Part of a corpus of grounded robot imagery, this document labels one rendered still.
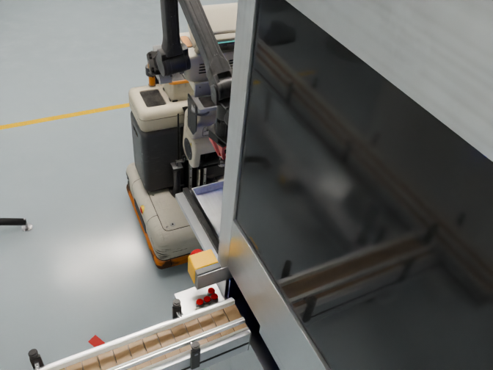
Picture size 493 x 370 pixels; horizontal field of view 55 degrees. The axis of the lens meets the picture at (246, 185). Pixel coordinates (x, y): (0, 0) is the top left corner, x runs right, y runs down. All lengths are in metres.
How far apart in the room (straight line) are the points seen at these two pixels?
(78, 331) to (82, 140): 1.48
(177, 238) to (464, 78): 2.01
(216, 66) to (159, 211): 1.30
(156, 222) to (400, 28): 2.01
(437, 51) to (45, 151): 3.08
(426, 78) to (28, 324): 2.25
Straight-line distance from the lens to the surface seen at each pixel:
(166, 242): 2.40
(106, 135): 3.50
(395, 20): 0.60
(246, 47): 0.93
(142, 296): 2.52
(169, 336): 1.32
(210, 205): 1.69
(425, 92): 0.57
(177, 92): 2.31
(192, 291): 1.46
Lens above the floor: 2.08
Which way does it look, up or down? 42 degrees down
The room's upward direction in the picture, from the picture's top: 7 degrees clockwise
